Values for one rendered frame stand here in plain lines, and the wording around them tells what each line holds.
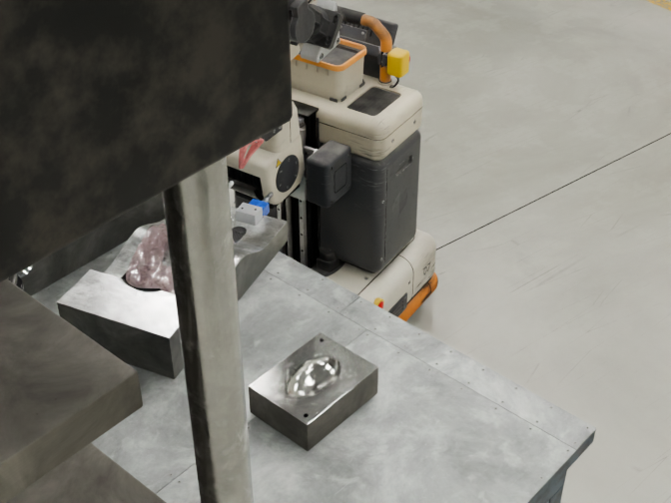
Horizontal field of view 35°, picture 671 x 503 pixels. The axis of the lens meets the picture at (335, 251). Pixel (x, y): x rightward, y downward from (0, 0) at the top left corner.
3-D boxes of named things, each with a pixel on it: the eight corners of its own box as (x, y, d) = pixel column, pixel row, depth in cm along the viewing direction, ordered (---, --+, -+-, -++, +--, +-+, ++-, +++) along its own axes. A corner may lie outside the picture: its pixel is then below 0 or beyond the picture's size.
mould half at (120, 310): (190, 214, 254) (186, 175, 247) (288, 240, 245) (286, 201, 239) (65, 342, 218) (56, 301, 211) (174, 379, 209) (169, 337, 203)
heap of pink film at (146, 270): (174, 224, 241) (171, 195, 236) (244, 243, 235) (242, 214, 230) (109, 289, 222) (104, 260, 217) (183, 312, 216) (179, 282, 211)
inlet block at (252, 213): (263, 200, 253) (262, 181, 250) (282, 205, 252) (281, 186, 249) (237, 230, 244) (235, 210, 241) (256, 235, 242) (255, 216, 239)
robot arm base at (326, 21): (343, 15, 246) (302, 3, 251) (329, 5, 239) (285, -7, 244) (332, 50, 247) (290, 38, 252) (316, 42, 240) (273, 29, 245)
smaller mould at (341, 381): (321, 357, 214) (320, 331, 210) (377, 392, 206) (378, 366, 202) (250, 412, 202) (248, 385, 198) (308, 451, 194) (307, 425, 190)
